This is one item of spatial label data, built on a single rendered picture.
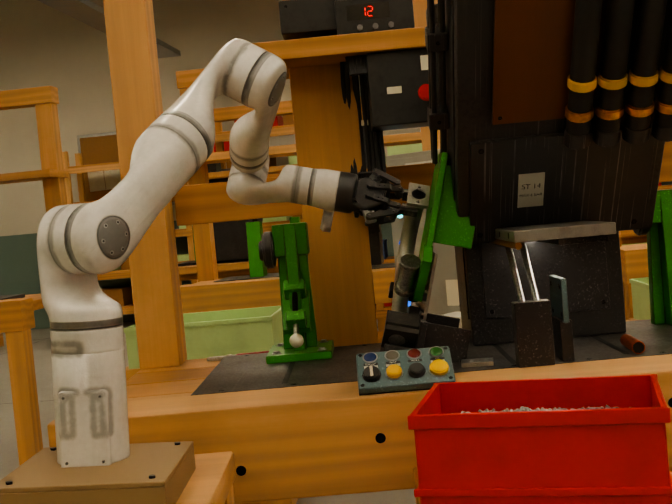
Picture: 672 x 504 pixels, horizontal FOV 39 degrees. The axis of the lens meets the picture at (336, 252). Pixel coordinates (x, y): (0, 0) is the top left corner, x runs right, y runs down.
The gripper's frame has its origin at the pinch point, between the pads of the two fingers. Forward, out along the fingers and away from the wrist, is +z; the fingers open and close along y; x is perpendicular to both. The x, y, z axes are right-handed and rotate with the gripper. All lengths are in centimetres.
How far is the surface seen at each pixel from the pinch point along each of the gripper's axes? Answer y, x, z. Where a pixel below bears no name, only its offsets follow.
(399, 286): -16.2, 5.1, -0.2
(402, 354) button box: -36.9, -3.2, 0.9
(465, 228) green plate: -8.7, -4.6, 9.6
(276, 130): 519, 458, -95
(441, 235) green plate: -10.0, -3.3, 5.6
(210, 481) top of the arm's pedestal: -68, -12, -23
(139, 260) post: 3, 34, -55
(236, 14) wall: 855, 581, -198
